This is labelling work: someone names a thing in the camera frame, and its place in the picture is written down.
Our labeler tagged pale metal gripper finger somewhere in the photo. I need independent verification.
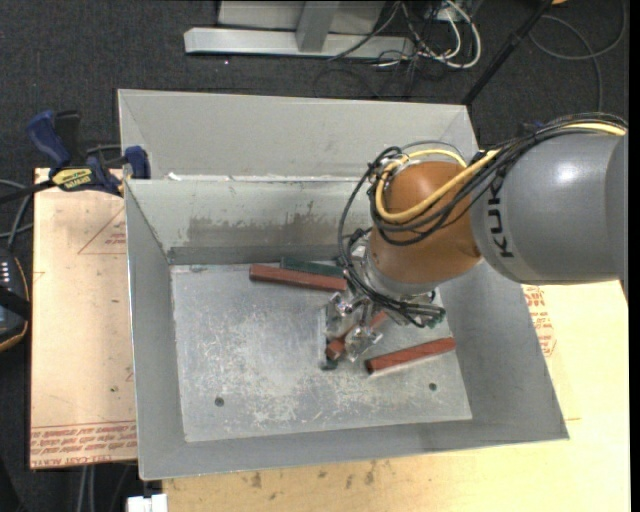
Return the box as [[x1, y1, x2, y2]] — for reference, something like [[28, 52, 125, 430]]
[[324, 294, 354, 337], [344, 323, 384, 364]]

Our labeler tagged dark green flat block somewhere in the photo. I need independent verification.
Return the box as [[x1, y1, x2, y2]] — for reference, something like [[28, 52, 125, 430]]
[[279, 256, 346, 278]]

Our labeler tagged grey metal bin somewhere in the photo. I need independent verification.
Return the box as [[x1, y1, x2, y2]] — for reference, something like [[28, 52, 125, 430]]
[[117, 88, 570, 482]]

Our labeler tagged brown cardboard board, red print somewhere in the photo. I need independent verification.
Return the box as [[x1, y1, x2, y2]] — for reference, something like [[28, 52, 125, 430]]
[[29, 167, 559, 471]]

